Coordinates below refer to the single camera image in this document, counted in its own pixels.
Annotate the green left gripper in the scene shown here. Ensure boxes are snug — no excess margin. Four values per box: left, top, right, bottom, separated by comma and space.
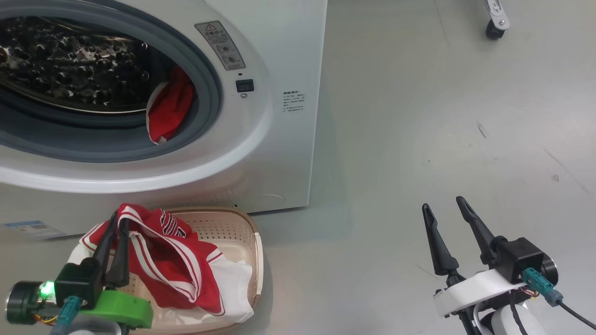
6, 211, 155, 330

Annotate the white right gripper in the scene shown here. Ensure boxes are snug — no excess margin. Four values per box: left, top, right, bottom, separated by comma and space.
421, 195, 558, 318

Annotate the red jersey with white lettering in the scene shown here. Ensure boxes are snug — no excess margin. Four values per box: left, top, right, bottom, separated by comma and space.
68, 203, 254, 324

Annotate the plain red garment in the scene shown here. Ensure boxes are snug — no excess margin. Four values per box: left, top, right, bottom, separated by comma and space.
146, 67, 196, 145

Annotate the cream perforated laundry basket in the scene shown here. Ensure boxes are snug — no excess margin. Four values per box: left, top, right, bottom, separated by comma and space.
70, 207, 264, 335

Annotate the steel washing machine drum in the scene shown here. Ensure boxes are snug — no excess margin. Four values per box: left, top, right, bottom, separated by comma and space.
0, 16, 161, 114

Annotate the white front-load washing machine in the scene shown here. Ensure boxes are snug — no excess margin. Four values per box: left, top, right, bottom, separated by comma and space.
0, 0, 328, 240

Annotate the blue energy label sticker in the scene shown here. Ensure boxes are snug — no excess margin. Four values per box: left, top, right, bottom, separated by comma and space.
2, 220, 66, 240

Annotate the grey warning sticker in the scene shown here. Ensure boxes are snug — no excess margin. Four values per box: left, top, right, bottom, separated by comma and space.
195, 20, 246, 71

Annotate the left camera cable teal plug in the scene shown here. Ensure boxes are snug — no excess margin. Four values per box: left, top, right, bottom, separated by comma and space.
50, 295, 85, 335

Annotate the camera cable teal plug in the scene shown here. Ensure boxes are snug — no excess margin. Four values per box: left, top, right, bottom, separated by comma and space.
510, 268, 596, 335
50, 295, 85, 335

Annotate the right camera cable teal plug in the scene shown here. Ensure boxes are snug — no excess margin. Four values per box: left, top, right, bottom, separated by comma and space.
510, 268, 596, 335

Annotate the grey metal caster frame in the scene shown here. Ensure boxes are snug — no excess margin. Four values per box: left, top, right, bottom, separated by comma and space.
483, 0, 511, 40

